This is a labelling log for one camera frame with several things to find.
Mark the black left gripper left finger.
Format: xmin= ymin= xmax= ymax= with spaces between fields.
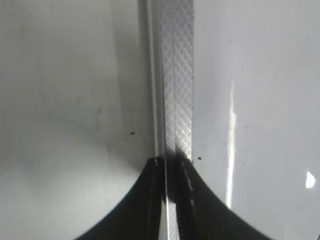
xmin=78 ymin=157 xmax=165 ymax=240

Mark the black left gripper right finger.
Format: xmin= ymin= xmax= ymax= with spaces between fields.
xmin=165 ymin=151 xmax=271 ymax=240

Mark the white aluminium-framed whiteboard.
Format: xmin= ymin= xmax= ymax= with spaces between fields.
xmin=139 ymin=0 xmax=320 ymax=240

